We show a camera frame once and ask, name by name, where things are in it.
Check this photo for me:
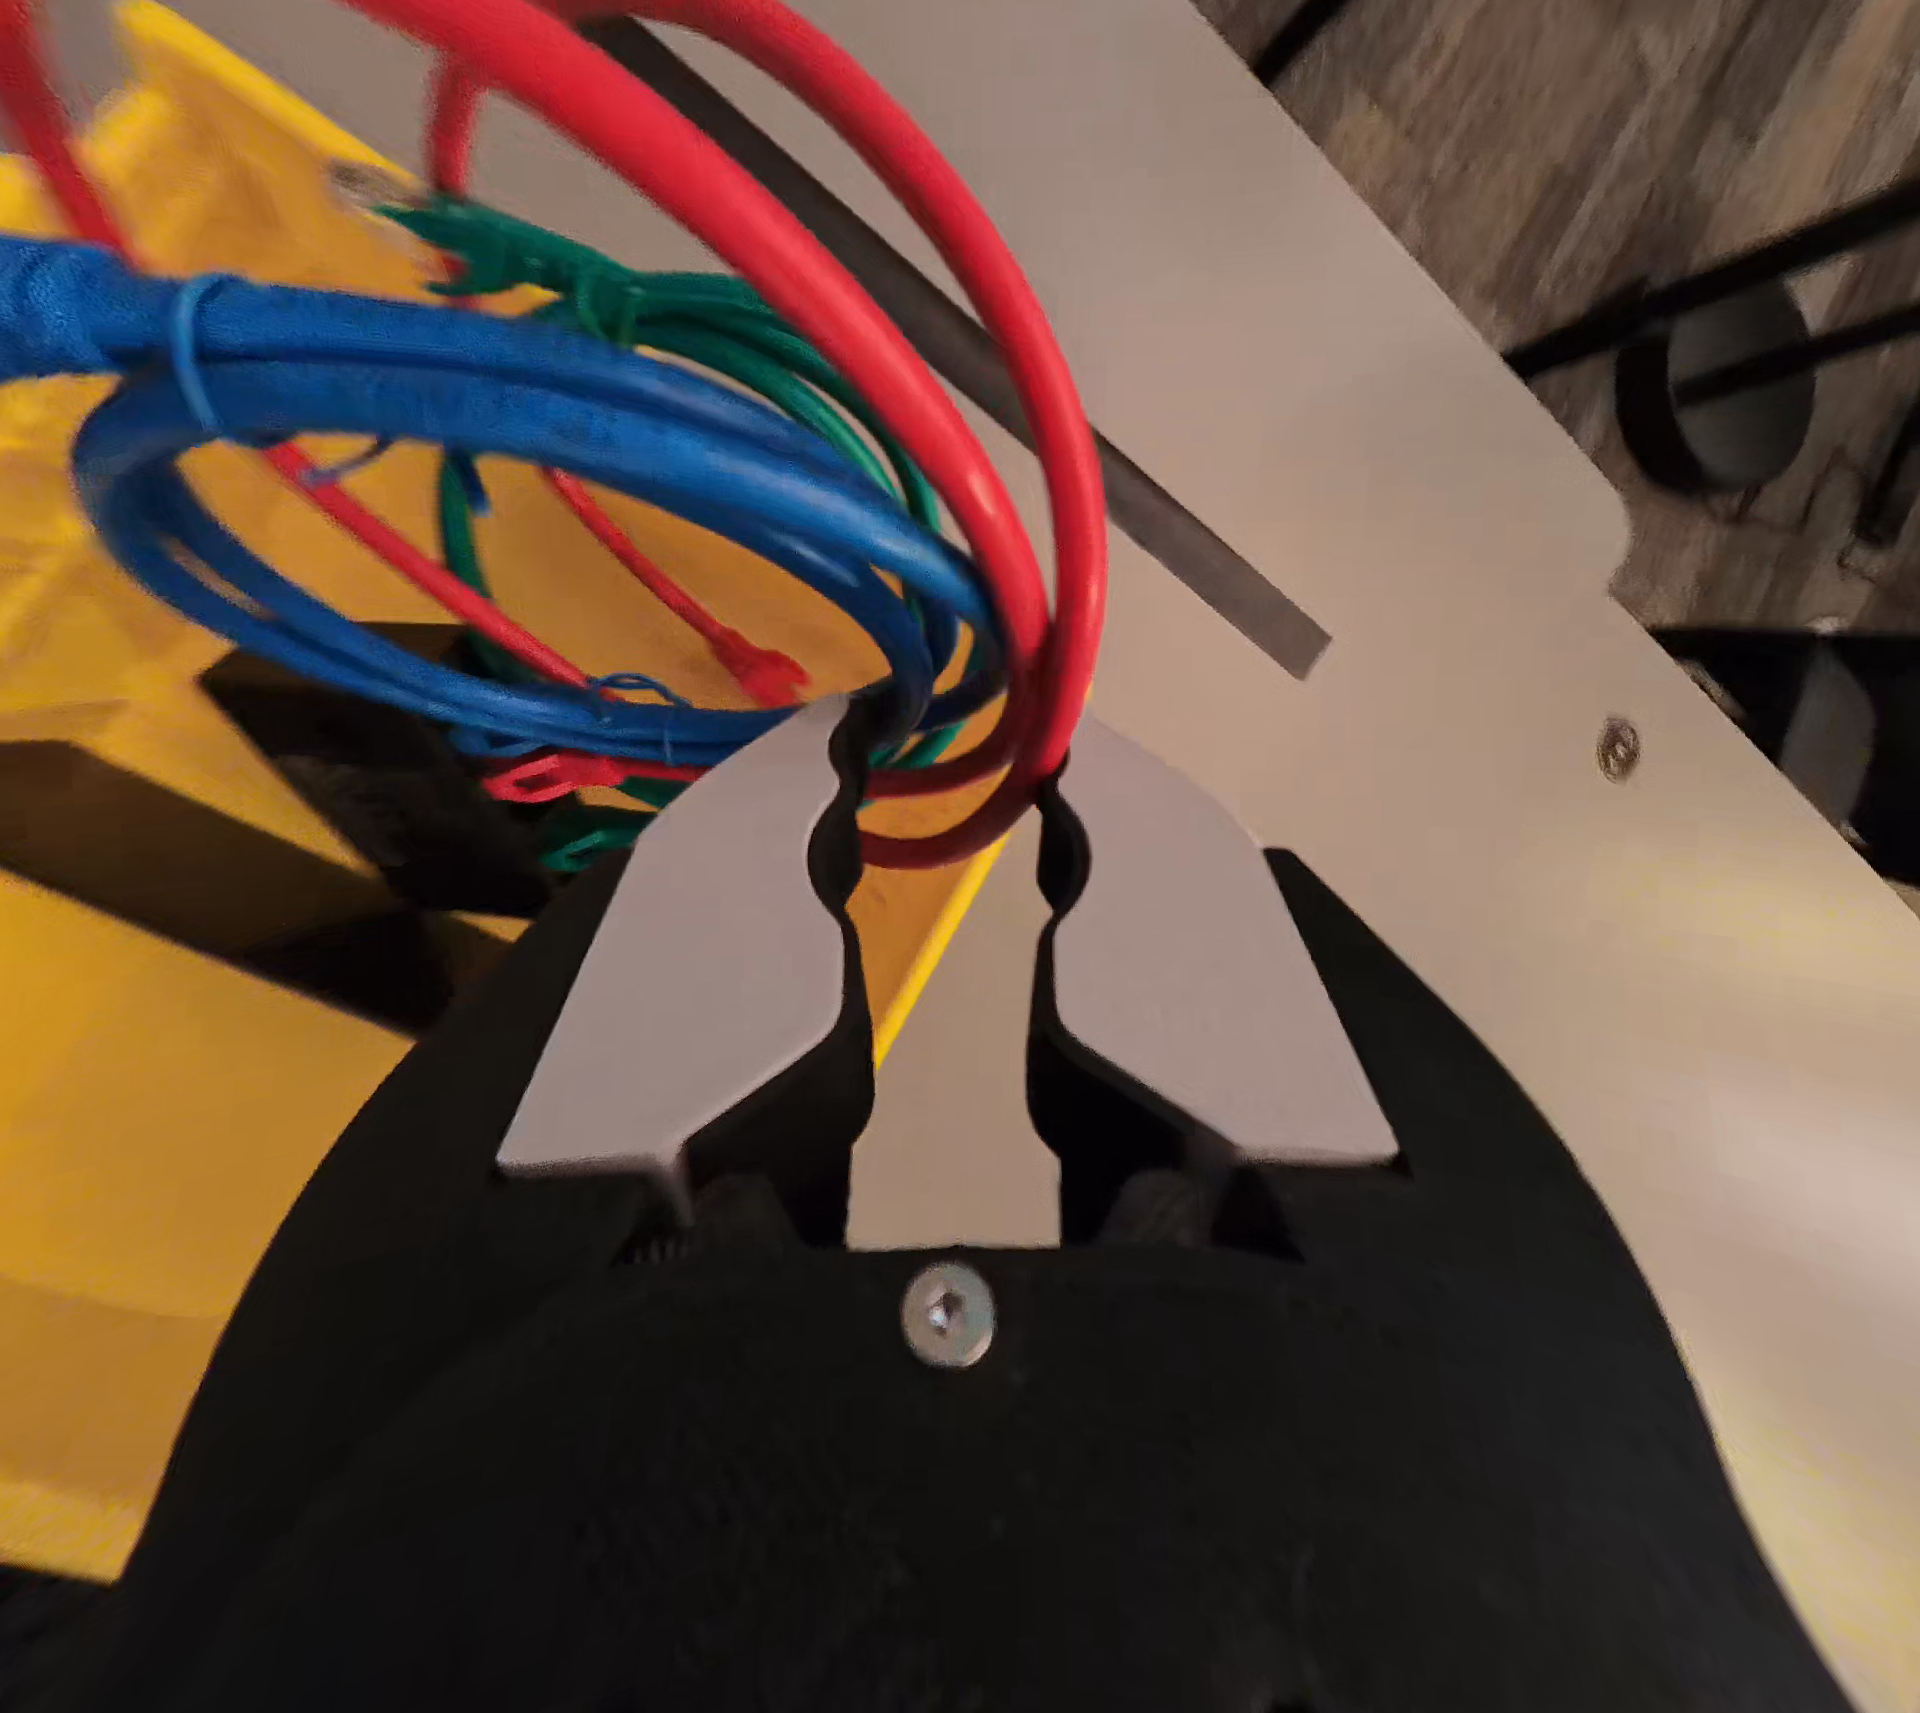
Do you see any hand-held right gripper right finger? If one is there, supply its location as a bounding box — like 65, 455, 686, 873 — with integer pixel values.
1033, 718, 1409, 1181

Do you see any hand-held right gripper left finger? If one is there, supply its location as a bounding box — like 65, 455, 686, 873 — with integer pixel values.
498, 704, 880, 1189

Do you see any red ethernet cable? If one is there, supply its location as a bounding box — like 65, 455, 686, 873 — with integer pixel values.
0, 0, 1116, 869

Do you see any yellow plastic bin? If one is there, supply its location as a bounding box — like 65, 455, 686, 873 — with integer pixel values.
0, 0, 1006, 1583

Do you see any blue ethernet cable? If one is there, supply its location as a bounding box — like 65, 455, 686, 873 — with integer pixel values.
0, 238, 1001, 773

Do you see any green ethernet cable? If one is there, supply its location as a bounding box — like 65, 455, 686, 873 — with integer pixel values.
361, 185, 1024, 882

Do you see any black chair base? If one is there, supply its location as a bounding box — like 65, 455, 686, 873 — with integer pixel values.
1501, 185, 1920, 580

